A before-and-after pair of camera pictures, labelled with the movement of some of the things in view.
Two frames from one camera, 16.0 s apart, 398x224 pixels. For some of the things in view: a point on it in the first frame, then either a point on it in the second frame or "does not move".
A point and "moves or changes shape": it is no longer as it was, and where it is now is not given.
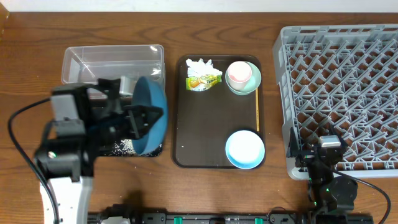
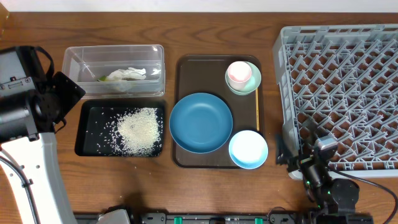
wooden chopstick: x=257 y=110 does not move
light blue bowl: x=245 y=149 does not move
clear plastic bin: x=89 y=63 does not move
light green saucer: x=252 y=84 does not move
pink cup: x=239 y=73 does not move
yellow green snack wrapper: x=202 y=83 moves or changes shape
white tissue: x=199 y=68 to x=129 y=73
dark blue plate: x=146 y=92 to x=201 y=122
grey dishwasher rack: x=345 y=76 does not move
